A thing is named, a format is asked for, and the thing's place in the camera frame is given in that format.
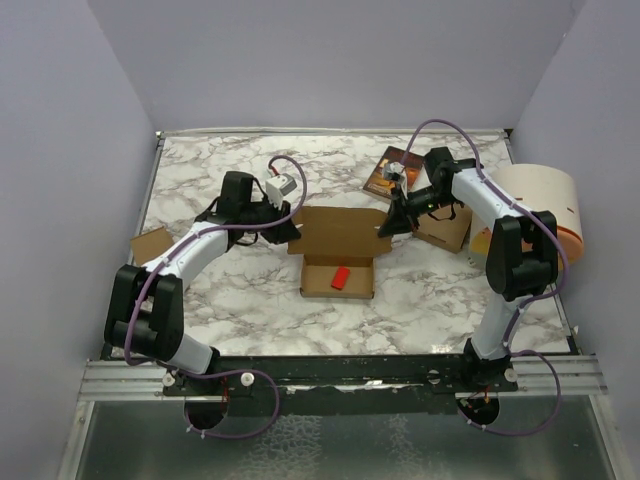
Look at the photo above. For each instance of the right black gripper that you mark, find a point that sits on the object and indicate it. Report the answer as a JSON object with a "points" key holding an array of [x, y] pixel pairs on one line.
{"points": [[399, 220]]}

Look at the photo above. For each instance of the small red block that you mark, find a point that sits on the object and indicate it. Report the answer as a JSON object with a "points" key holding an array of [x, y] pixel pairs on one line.
{"points": [[340, 278]]}

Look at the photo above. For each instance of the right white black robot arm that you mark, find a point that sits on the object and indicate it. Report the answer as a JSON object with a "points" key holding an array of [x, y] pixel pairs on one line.
{"points": [[523, 254]]}

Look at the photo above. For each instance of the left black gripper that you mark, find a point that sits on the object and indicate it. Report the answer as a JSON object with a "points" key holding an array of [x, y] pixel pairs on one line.
{"points": [[282, 232]]}

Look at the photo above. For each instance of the black mounting rail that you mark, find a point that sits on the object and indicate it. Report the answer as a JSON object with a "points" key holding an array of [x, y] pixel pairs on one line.
{"points": [[342, 385]]}

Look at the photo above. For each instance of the white orange tape dispenser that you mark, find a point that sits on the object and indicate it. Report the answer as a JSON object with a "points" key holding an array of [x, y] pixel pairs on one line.
{"points": [[535, 188]]}

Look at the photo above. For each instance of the small cardboard piece left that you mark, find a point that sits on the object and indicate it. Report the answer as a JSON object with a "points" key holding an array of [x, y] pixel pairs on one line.
{"points": [[150, 245]]}

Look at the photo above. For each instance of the folded brown cardboard box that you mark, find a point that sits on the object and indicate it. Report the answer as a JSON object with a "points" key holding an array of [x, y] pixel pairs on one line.
{"points": [[446, 228]]}

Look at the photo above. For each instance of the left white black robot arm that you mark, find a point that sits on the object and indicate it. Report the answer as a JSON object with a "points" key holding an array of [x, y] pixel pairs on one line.
{"points": [[146, 311]]}

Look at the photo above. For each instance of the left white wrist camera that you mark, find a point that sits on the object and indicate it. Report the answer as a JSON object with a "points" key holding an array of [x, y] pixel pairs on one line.
{"points": [[278, 187]]}

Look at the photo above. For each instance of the dark orange paperback book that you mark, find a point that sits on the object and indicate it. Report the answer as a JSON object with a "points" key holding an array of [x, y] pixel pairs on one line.
{"points": [[376, 186]]}

